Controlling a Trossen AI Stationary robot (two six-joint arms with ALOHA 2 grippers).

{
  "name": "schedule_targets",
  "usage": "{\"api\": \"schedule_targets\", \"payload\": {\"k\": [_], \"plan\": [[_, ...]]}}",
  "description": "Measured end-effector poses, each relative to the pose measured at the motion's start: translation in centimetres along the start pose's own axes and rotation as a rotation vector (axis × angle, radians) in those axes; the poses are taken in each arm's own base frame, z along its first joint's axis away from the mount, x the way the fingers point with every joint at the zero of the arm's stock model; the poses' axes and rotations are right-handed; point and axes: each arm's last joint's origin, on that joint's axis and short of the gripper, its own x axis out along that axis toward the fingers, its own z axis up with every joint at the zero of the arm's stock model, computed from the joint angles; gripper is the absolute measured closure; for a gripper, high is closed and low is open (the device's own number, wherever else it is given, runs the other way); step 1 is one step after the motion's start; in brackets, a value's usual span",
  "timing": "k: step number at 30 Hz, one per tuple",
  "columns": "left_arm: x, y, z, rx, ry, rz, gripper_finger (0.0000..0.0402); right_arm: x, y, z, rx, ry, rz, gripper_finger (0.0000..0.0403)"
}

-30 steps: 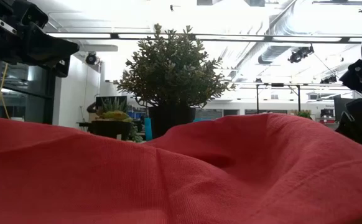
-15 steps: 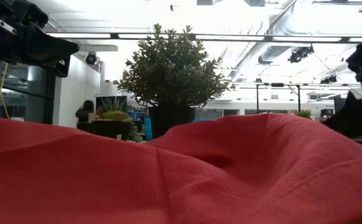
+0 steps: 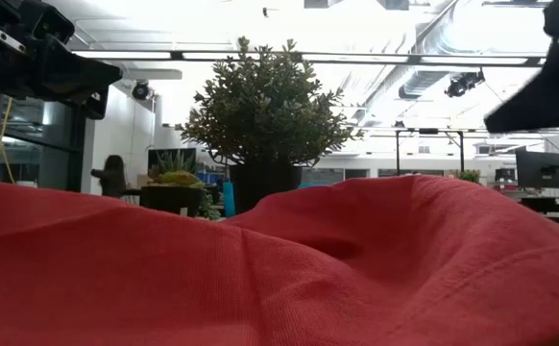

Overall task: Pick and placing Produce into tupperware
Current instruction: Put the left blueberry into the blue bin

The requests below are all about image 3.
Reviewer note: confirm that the small background plant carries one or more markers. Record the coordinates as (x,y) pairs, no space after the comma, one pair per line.
(468,176)

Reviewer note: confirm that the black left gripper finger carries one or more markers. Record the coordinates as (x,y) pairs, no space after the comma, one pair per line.
(78,85)
(78,60)

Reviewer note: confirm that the red cloth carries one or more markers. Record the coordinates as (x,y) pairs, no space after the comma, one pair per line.
(260,288)

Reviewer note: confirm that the round security camera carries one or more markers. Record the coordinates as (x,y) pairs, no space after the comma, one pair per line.
(141,90)

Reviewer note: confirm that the bushy potted plant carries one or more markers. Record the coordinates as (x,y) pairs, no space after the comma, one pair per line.
(265,110)

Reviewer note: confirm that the person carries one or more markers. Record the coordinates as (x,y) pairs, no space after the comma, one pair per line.
(114,175)

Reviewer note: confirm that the black computer monitor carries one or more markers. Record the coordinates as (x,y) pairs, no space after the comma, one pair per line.
(541,168)
(154,153)

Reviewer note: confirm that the long ceiling light fixture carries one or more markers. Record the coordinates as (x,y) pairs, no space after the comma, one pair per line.
(130,55)

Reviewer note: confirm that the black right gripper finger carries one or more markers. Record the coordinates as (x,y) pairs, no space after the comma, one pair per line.
(558,115)
(558,81)

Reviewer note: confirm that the black metal frame stand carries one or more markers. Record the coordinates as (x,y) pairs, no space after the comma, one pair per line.
(428,130)

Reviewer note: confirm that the black ceiling spotlight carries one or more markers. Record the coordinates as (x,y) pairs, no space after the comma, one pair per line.
(462,84)

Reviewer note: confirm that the dark office desk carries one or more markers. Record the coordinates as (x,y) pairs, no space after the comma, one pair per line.
(548,205)

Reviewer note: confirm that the potted succulent plant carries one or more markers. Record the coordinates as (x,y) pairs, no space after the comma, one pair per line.
(176,179)

